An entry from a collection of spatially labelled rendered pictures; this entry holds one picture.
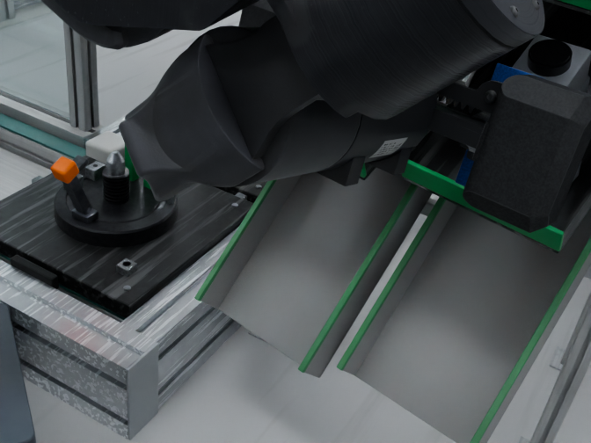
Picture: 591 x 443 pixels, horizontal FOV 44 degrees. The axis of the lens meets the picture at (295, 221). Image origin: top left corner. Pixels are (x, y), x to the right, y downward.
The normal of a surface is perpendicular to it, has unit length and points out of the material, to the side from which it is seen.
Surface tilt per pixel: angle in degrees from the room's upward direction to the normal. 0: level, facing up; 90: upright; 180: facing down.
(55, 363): 90
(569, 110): 31
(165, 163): 49
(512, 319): 45
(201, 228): 0
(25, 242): 0
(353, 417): 0
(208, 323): 90
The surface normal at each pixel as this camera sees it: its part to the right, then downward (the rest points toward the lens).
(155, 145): 0.09, -0.14
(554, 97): -0.25, -0.52
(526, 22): 0.71, -0.36
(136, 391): 0.86, 0.36
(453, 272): -0.37, -0.32
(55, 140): 0.11, -0.82
